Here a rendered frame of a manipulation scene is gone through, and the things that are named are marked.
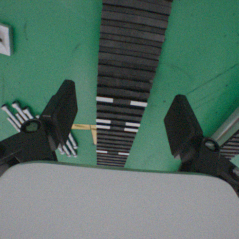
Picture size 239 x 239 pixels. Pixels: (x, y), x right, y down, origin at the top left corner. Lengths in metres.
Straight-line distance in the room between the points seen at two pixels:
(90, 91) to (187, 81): 0.12
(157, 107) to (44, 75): 0.15
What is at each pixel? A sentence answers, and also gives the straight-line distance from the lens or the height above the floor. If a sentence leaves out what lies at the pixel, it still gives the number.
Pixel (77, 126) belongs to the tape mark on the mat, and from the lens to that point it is 0.23.
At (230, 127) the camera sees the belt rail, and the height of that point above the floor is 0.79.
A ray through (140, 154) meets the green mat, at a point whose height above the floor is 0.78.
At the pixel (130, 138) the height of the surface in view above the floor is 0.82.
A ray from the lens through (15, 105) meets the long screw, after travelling 0.23.
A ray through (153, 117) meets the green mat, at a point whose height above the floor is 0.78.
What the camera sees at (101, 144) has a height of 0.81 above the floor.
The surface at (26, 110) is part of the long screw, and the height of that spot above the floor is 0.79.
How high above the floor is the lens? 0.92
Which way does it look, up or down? 44 degrees down
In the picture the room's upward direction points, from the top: 177 degrees counter-clockwise
